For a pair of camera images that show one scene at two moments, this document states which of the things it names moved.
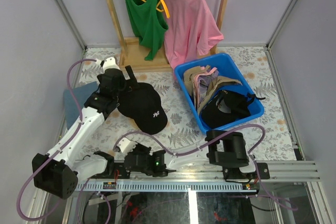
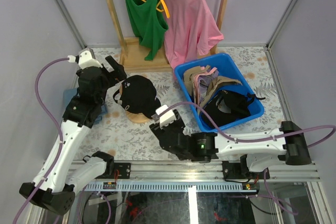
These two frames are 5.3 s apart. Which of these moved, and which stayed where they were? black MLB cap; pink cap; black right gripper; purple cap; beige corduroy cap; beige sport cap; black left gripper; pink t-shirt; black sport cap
Moved: black right gripper; black left gripper; black MLB cap
Stayed: purple cap; beige corduroy cap; beige sport cap; black sport cap; pink cap; pink t-shirt
